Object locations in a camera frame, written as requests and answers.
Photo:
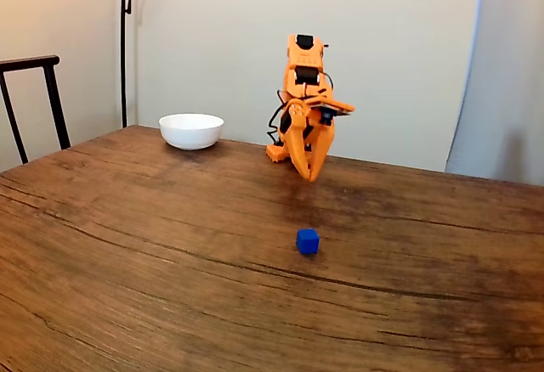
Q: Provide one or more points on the blue cube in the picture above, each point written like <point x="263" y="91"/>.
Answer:
<point x="307" y="242"/>

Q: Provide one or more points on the white bowl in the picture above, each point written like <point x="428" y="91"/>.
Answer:
<point x="191" y="131"/>

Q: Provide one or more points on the white curtain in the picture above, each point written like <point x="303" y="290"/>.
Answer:
<point x="501" y="70"/>

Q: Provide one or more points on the black floor lamp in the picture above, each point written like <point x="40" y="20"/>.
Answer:
<point x="123" y="49"/>

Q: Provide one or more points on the black wooden chair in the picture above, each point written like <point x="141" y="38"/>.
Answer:
<point x="51" y="91"/>

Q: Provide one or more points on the gripper camera on orange mount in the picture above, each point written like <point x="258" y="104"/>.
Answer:
<point x="333" y="108"/>

